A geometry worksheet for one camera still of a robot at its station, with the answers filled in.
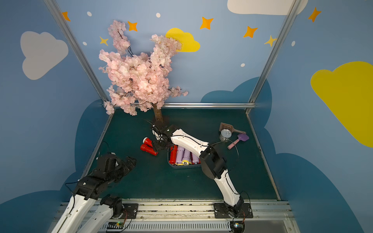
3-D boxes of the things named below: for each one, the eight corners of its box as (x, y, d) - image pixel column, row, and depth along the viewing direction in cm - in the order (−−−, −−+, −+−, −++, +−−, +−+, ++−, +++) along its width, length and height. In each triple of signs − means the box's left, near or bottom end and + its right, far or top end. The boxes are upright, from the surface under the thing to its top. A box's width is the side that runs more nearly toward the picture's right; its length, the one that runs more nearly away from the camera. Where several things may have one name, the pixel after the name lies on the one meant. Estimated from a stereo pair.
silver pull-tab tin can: (220, 142, 103) (221, 138, 99) (218, 132, 109) (219, 128, 105) (231, 142, 103) (233, 138, 99) (229, 132, 109) (230, 128, 105)
